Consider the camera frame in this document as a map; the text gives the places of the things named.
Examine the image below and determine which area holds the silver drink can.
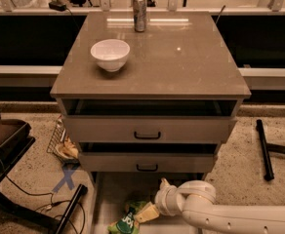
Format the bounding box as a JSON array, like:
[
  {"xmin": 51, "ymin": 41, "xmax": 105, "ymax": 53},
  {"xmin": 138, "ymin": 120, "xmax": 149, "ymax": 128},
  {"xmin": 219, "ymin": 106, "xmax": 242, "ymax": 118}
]
[{"xmin": 132, "ymin": 0, "xmax": 146, "ymax": 32}]

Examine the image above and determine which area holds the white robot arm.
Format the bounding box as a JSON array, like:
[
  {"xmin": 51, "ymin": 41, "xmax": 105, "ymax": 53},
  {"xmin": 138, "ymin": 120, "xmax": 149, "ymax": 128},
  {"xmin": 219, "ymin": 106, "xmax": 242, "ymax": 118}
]
[{"xmin": 135, "ymin": 178, "xmax": 285, "ymax": 234}]

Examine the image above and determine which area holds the drawer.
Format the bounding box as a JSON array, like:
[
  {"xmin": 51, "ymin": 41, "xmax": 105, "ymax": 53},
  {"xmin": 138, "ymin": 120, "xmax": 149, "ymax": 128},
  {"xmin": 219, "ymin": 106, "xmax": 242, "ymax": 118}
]
[
  {"xmin": 90, "ymin": 173, "xmax": 203, "ymax": 234},
  {"xmin": 79, "ymin": 143, "xmax": 218, "ymax": 173},
  {"xmin": 59, "ymin": 98, "xmax": 240, "ymax": 143}
]

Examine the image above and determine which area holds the middle drawer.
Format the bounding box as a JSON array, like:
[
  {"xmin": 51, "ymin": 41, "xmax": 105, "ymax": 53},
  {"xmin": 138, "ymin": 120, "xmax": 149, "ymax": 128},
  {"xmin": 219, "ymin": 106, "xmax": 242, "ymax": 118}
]
[{"xmin": 79, "ymin": 143, "xmax": 218, "ymax": 173}]

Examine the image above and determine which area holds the black floor cable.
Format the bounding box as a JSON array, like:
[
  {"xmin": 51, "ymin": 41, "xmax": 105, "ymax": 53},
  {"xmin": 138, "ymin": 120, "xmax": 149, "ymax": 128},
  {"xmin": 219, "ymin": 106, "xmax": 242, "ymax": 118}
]
[{"xmin": 0, "ymin": 166, "xmax": 86, "ymax": 234}]

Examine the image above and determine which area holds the bottom drawer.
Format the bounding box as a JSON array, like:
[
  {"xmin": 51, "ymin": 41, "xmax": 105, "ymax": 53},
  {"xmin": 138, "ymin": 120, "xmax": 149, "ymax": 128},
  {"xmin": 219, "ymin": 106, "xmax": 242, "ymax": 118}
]
[{"xmin": 90, "ymin": 173, "xmax": 203, "ymax": 234}]

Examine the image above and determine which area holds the blue tape cross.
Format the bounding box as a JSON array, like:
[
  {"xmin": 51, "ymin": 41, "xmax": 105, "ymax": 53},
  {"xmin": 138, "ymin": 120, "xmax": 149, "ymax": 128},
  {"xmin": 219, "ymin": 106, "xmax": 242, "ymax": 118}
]
[{"xmin": 53, "ymin": 164, "xmax": 79, "ymax": 193}]

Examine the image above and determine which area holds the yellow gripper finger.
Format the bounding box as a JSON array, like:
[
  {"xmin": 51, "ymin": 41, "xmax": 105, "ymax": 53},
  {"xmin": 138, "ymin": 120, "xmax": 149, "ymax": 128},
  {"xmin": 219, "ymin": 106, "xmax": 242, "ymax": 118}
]
[{"xmin": 135, "ymin": 202, "xmax": 160, "ymax": 223}]

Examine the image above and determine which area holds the grey drawer cabinet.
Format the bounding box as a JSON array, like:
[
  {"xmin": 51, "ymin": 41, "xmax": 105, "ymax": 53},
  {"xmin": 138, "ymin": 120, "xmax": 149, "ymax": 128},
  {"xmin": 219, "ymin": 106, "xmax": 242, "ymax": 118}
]
[{"xmin": 50, "ymin": 11, "xmax": 252, "ymax": 234}]

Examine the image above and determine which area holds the top drawer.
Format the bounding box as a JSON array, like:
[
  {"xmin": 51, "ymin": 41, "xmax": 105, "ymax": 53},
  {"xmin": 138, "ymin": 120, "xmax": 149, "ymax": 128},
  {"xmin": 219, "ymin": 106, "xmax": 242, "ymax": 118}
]
[{"xmin": 59, "ymin": 98, "xmax": 240, "ymax": 143}]

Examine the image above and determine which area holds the black stand leg right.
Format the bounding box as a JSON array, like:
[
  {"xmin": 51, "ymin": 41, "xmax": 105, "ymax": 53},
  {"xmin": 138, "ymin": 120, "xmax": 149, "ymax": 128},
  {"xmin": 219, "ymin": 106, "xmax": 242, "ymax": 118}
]
[{"xmin": 256, "ymin": 119, "xmax": 285, "ymax": 181}]

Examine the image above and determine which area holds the black power adapter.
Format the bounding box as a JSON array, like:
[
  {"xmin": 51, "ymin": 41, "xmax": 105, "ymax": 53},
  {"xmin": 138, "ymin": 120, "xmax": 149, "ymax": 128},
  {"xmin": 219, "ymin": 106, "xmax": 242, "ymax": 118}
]
[{"xmin": 49, "ymin": 1, "xmax": 66, "ymax": 12}]

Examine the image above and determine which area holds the wire basket with items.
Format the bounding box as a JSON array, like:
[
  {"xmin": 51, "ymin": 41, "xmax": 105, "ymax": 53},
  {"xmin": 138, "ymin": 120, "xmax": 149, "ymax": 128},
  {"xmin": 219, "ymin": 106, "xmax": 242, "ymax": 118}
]
[{"xmin": 47, "ymin": 117, "xmax": 79, "ymax": 164}]

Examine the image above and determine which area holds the green rice chip bag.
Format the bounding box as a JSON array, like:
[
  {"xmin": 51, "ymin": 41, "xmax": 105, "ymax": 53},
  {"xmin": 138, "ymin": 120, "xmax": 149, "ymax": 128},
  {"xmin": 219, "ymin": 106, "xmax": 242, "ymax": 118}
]
[{"xmin": 107, "ymin": 200, "xmax": 146, "ymax": 234}]

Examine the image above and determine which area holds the white ceramic bowl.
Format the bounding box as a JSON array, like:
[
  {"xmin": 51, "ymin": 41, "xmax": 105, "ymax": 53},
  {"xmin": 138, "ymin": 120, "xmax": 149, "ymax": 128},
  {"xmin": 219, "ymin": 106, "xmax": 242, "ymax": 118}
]
[{"xmin": 90, "ymin": 39, "xmax": 131, "ymax": 72}]

